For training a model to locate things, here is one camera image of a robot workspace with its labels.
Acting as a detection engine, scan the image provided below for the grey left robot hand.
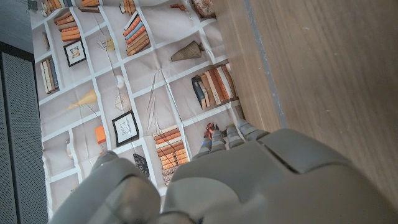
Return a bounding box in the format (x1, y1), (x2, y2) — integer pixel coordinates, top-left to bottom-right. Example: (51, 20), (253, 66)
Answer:
(48, 118), (398, 224)

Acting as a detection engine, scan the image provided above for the bookshelf print backdrop cloth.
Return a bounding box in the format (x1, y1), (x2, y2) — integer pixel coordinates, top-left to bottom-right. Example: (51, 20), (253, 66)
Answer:
(29, 0), (246, 218)

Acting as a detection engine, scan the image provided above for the dark perforated panel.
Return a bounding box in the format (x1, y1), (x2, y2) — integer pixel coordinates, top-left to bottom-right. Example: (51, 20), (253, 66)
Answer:
(0, 42), (49, 224)

